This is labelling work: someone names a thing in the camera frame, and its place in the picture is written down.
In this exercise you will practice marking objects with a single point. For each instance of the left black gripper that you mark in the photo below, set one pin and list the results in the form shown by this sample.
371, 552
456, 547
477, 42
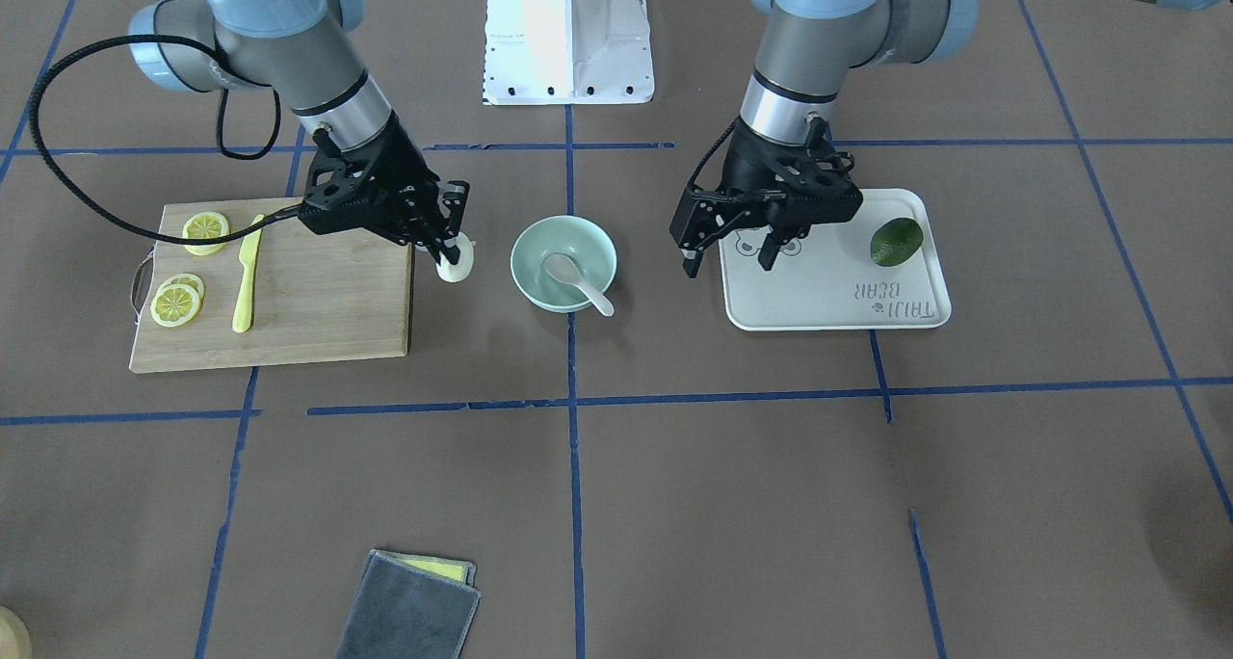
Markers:
747, 170

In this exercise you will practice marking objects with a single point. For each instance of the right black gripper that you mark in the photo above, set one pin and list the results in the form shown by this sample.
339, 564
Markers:
401, 170

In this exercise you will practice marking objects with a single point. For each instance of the white steamed bun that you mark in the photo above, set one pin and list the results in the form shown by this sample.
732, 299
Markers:
458, 271

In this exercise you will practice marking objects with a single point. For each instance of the white ceramic spoon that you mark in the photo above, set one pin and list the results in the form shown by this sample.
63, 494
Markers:
564, 270

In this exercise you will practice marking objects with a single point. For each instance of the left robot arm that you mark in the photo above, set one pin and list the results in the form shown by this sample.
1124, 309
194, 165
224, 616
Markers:
810, 46

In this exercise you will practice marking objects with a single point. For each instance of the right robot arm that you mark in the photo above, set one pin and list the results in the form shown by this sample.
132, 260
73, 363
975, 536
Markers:
300, 49

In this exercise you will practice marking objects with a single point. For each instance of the light green bowl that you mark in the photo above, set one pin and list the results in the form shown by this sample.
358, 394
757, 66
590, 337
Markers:
583, 240

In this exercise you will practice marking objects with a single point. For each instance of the cream bear serving tray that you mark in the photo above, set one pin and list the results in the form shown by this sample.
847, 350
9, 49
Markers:
829, 280

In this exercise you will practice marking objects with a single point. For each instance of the wooden cutting board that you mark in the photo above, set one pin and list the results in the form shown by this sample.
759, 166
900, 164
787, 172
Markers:
345, 296

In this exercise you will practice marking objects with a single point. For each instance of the green avocado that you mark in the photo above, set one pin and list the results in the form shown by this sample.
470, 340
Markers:
894, 242

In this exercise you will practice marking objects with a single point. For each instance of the yellow plastic knife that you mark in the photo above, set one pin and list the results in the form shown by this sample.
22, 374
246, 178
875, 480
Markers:
243, 311

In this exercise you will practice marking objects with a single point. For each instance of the single lemon slice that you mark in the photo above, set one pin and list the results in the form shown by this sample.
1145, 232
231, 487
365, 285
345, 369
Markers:
205, 225

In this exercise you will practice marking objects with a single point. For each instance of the upper lemon slice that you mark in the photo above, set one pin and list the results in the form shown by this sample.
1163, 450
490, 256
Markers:
185, 279

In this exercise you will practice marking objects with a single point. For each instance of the lower stacked lemon slice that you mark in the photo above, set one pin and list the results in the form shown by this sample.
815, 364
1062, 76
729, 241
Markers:
175, 305

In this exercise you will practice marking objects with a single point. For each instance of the grey folded cloth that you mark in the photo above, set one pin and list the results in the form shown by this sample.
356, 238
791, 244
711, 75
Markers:
410, 606

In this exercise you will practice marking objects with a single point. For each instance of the wooden mug tree stand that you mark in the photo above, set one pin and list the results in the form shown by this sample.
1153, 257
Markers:
15, 640

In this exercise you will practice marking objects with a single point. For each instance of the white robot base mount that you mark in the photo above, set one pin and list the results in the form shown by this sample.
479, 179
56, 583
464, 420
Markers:
567, 52

